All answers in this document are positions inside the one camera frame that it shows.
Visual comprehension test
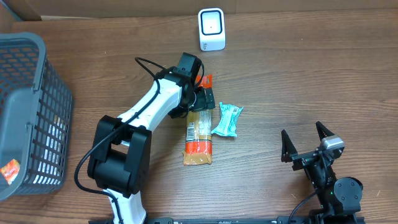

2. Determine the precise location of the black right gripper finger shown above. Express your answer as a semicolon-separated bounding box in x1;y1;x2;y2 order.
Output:
315;121;334;140
281;129;298;162

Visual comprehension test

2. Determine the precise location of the teal snack bar wrapper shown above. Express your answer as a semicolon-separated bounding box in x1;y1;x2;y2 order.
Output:
211;102;244;138

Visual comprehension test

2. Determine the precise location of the orange pasta package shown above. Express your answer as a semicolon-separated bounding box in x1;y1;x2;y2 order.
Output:
183;74;213;166

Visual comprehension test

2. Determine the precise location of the small orange snack packet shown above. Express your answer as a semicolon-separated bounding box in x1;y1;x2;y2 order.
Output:
1;159;21;185

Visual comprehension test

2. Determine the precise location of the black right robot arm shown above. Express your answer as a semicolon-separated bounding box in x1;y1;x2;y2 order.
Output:
281;121;364;223

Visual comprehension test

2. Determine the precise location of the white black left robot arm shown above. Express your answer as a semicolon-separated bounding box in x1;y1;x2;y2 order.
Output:
86;67;215;223

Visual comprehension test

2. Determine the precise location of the white barcode scanner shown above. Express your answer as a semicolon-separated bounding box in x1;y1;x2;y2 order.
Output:
198;7;226;52

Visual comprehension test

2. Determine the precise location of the grey plastic shopping basket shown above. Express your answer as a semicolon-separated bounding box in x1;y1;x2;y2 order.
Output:
1;32;74;200

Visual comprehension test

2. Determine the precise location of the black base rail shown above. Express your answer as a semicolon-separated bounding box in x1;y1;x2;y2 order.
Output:
88;216;366;224

